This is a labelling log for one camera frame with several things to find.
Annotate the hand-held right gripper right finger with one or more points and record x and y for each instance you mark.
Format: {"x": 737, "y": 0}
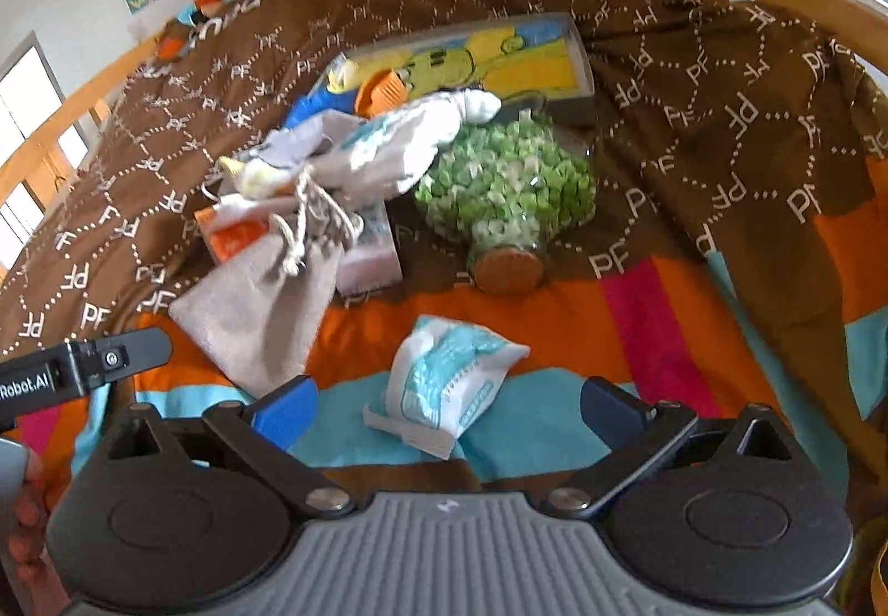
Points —
{"x": 610, "y": 409}

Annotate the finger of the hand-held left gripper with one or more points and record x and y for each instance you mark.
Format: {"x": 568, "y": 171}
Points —
{"x": 132, "y": 354}

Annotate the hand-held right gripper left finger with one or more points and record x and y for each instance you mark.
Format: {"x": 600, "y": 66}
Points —
{"x": 286, "y": 409}

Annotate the white and teal packet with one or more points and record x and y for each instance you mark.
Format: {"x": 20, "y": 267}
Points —
{"x": 444, "y": 380}

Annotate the yellow striped sock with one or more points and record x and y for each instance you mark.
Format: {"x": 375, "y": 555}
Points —
{"x": 257, "y": 173}

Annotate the grey box with cartoon print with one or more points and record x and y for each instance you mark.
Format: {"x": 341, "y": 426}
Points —
{"x": 531, "y": 61}

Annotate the person's left hand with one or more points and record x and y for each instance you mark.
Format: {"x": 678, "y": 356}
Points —
{"x": 24, "y": 522}

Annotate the clear bag with green bits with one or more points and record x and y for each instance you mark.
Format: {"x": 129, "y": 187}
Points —
{"x": 513, "y": 179}

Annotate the brown and striped printed blanket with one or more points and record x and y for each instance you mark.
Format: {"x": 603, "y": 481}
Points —
{"x": 208, "y": 102}

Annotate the grey cloth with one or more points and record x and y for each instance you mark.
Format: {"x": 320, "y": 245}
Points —
{"x": 302, "y": 141}

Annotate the window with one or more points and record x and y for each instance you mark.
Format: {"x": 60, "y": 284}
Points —
{"x": 21, "y": 82}

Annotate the white blue patterned sock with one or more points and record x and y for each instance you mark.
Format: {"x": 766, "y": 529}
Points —
{"x": 409, "y": 137}

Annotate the blue cloth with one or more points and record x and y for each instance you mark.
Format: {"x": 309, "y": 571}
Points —
{"x": 305, "y": 107}

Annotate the orange plastic cup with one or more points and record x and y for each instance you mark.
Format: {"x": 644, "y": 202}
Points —
{"x": 381, "y": 90}

